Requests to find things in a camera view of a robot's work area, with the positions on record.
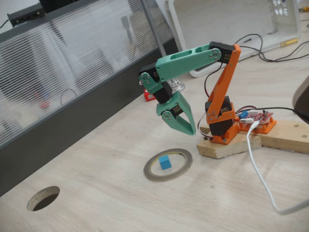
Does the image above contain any frosted desk partition grey frame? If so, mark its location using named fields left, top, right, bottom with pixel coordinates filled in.
left=0, top=0, right=184, bottom=198

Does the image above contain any white usb cable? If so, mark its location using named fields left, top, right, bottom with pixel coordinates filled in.
left=246, top=120, right=309, bottom=216

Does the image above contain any small red carton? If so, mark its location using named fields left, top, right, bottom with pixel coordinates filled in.
left=144, top=88, right=156, bottom=102

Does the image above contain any long wooden plank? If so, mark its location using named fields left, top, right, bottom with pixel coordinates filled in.
left=259, top=120, right=309, bottom=154

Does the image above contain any grey rounded object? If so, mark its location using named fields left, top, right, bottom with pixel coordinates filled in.
left=292, top=74, right=309, bottom=119

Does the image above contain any small blue cube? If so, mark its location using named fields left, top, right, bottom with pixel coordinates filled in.
left=158, top=155, right=172, bottom=171

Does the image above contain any black power cable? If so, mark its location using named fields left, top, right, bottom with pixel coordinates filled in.
left=255, top=106, right=309, bottom=123

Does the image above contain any short wooden base block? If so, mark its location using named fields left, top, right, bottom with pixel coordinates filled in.
left=197, top=125, right=263, bottom=160

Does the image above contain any black box device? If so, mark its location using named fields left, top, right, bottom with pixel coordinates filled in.
left=6, top=2, right=46, bottom=27

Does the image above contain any red controller circuit board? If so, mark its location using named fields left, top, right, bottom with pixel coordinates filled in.
left=238, top=110, right=275, bottom=126

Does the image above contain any silver partition post with foot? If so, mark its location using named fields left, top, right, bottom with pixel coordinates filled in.
left=140, top=0, right=186, bottom=94

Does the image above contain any grey ring of tape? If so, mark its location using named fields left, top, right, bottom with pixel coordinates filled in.
left=143, top=148, right=194, bottom=182

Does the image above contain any black monitor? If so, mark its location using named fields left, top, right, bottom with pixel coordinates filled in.
left=38, top=0, right=94, bottom=15

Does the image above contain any thin black cable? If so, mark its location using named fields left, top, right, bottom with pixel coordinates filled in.
left=238, top=33, right=309, bottom=61
left=240, top=45, right=309, bottom=63

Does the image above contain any yellow handled screwdriver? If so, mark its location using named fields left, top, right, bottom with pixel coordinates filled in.
left=264, top=38, right=299, bottom=53

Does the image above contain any orange controller board mount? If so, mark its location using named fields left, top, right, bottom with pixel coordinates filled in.
left=238, top=118, right=277, bottom=135

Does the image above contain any white plastic crate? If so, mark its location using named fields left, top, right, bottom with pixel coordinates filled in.
left=165, top=0, right=302, bottom=78

